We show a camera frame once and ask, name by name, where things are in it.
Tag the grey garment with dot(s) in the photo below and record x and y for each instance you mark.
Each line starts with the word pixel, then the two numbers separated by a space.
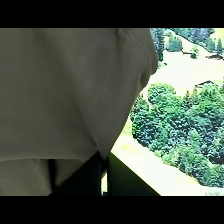
pixel 63 96

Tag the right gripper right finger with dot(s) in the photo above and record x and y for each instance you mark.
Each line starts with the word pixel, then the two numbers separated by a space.
pixel 125 180

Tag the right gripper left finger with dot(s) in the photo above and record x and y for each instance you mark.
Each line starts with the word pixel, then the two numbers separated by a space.
pixel 82 178

